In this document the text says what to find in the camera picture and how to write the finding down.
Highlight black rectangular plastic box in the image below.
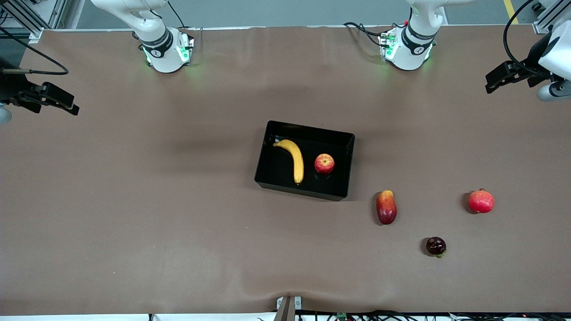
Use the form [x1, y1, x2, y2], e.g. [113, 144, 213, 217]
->
[254, 120, 356, 202]

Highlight brown table cover sheet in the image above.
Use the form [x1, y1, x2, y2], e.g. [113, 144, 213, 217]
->
[0, 25, 571, 315]

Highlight dark purple mangosteen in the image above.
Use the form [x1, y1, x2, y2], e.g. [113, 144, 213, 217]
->
[426, 237, 447, 258]

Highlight red yellow mango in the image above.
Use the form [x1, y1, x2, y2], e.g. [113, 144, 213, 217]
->
[376, 190, 398, 225]

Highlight red yellow apple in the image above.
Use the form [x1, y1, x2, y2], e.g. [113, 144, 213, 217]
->
[314, 153, 335, 175]

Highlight yellow banana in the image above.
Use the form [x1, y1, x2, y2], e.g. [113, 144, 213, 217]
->
[273, 139, 305, 185]

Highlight aluminium frame profile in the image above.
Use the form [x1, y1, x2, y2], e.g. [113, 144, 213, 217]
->
[0, 0, 67, 43]
[533, 0, 571, 34]

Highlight black right arm base cable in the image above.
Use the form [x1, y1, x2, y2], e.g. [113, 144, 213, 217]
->
[167, 0, 188, 29]

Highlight black left arm base cables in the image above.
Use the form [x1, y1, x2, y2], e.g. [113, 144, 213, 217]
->
[343, 21, 395, 47]

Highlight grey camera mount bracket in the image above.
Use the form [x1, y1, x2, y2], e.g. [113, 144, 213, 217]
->
[273, 296, 302, 321]

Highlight red pomegranate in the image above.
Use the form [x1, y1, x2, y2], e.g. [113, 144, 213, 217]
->
[468, 188, 495, 214]

